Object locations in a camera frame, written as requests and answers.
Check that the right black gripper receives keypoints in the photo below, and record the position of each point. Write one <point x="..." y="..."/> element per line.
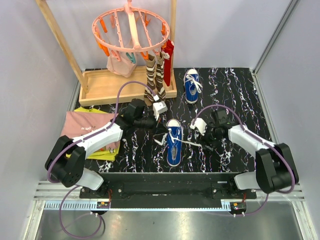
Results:
<point x="206" y="145"/>

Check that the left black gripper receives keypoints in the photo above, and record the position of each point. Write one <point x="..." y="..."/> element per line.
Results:
<point x="152" y="115"/>

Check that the white shoelace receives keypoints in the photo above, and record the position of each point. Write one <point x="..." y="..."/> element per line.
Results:
<point x="185" y="142"/>

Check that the blue canvas sneaker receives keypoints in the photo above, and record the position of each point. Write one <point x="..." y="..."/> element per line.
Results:
<point x="192" y="86"/>
<point x="174" y="151"/>

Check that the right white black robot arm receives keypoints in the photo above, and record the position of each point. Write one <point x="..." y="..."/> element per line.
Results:
<point x="275" y="170"/>

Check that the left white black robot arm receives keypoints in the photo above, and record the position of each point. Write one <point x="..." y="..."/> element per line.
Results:
<point x="66" y="162"/>

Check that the brown striped sock left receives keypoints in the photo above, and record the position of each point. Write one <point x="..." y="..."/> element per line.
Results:
<point x="150" y="74"/>

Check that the brown striped sock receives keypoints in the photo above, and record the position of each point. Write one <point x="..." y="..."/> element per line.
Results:
<point x="150" y="74"/>
<point x="159" y="76"/>

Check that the brown striped sock right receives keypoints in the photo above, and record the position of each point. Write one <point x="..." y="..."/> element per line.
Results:
<point x="159" y="76"/>

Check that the pink mesh laundry bag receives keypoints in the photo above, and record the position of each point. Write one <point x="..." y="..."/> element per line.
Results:
<point x="124" y="68"/>

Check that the yellow folded garment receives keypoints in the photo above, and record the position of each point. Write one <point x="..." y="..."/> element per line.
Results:
<point x="106" y="153"/>

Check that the pink folded t-shirt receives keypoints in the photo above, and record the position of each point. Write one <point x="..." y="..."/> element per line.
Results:
<point x="82" y="121"/>

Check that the red hanging sock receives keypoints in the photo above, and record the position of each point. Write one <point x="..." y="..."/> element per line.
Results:
<point x="168" y="53"/>

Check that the pink round clip hanger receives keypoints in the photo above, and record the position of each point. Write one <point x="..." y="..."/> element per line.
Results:
<point x="134" y="14"/>

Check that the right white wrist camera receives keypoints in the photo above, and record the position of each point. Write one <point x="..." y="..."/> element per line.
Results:
<point x="198" y="124"/>

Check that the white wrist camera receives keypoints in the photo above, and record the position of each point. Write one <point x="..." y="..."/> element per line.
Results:
<point x="198" y="124"/>
<point x="159" y="108"/>

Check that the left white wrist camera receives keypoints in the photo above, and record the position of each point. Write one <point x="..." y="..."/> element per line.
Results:
<point x="159" y="108"/>

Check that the wooden drying rack frame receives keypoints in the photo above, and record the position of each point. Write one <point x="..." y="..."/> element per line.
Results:
<point x="71" y="24"/>

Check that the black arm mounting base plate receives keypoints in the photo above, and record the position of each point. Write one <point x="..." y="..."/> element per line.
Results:
<point x="214" y="185"/>

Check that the aluminium rail frame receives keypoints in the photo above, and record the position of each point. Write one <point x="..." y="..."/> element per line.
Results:
<point x="60" y="214"/>

